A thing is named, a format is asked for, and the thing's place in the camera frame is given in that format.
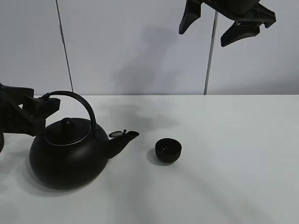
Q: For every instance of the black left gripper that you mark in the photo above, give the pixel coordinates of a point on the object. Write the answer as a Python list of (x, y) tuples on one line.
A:
[(28, 120)]

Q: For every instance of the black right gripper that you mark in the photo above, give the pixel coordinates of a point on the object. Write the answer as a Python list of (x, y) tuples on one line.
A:
[(236, 10)]

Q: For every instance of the black teapot with handle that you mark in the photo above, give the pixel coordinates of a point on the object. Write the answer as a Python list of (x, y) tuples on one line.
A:
[(72, 152)]

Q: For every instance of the thin dark background pole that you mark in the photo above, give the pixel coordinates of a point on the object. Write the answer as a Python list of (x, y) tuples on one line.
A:
[(64, 45)]

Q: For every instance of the grey metal background pole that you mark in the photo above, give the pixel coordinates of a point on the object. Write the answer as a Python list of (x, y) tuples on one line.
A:
[(211, 50)]

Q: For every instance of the small black teacup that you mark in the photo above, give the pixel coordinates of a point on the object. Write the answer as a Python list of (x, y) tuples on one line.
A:
[(168, 150)]

